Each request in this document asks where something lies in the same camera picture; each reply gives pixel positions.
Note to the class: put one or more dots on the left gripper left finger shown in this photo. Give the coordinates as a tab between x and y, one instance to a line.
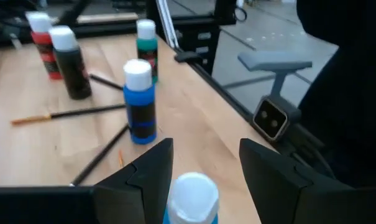
128	199

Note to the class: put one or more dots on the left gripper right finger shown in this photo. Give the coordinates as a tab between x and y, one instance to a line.
284	199

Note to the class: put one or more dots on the black paintbrush silver ferrule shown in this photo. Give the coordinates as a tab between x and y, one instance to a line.
100	154
105	81

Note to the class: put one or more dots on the small light blue paint bottle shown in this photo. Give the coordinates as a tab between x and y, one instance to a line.
192	199

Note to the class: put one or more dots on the small cobalt blue paint bottle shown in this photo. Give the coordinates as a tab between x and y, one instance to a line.
139	96

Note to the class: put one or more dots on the small black paint bottle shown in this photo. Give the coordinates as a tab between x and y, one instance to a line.
72	71

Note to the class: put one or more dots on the small dark teal paint bottle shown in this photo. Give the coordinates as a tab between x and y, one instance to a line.
147	46

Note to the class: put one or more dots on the small red paint bottle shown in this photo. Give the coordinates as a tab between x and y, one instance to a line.
41	38

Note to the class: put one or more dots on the black office chair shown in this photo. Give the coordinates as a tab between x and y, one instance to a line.
346	93

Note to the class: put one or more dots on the silver metal strut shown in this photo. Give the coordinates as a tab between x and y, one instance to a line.
169	28

